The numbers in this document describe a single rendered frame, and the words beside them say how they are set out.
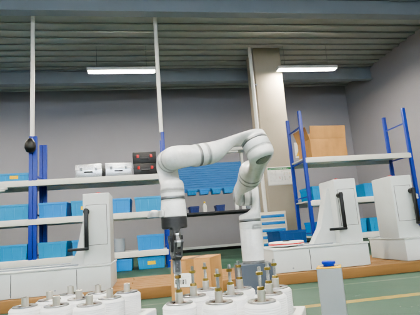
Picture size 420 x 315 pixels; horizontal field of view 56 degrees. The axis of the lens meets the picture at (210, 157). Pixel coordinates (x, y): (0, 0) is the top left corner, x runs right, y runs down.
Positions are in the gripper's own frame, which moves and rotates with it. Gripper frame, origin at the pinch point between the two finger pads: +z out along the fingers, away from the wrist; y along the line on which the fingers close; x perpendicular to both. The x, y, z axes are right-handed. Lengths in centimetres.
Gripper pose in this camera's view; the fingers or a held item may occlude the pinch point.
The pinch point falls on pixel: (177, 267)
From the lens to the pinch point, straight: 118.4
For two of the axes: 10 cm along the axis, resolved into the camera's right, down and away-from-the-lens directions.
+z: 0.7, 9.8, -1.8
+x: -9.7, 0.3, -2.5
